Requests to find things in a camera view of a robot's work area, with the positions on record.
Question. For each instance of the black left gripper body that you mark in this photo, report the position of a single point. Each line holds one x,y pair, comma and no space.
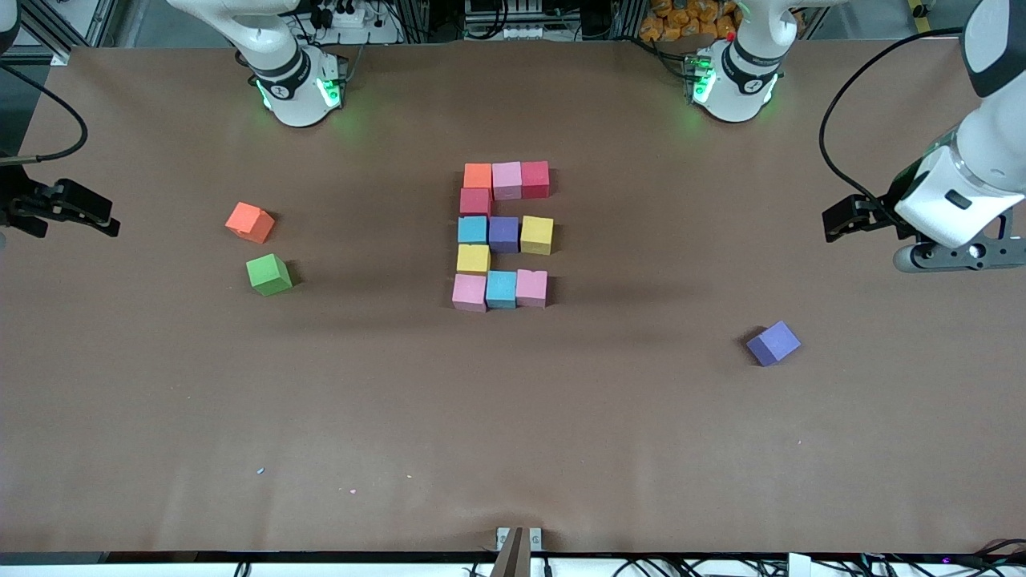
876,215

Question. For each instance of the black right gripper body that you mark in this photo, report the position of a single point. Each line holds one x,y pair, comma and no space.
18,200

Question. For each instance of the yellow foam cube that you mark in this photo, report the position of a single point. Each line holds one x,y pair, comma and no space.
536,235
473,260

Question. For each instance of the red foam cube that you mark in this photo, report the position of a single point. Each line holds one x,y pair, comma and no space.
475,201
535,179

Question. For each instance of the pink foam cube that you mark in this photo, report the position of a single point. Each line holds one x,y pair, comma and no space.
470,292
531,288
506,179

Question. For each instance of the purple foam cube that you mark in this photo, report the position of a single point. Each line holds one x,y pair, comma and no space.
773,343
503,234

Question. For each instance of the blue foam cube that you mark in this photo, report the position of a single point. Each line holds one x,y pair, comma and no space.
472,230
502,289

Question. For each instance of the orange foam cube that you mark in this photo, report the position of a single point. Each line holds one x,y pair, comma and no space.
478,175
249,223

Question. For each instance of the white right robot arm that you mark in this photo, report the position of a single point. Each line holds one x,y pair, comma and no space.
300,108

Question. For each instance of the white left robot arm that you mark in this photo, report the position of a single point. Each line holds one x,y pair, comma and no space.
741,96

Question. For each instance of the green foam cube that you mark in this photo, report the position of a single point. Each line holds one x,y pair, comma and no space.
268,274

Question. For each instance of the pile of orange objects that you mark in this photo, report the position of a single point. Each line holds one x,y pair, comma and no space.
681,20

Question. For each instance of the white power strip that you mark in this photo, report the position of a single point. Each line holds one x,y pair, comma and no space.
365,24

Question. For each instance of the white equipment box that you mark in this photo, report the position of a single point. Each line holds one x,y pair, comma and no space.
513,32

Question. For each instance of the paper table cover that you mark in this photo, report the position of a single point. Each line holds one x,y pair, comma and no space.
513,449

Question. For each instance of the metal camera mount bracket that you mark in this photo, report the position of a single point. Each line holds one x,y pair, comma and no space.
517,553

